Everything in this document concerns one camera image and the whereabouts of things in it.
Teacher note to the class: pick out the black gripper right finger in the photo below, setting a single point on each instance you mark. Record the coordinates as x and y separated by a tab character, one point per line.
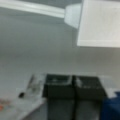
90	95

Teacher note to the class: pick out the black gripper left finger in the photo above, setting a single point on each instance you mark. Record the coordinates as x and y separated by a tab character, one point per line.
58	91

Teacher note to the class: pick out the white cabinet block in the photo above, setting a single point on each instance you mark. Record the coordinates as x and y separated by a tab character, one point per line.
99	24

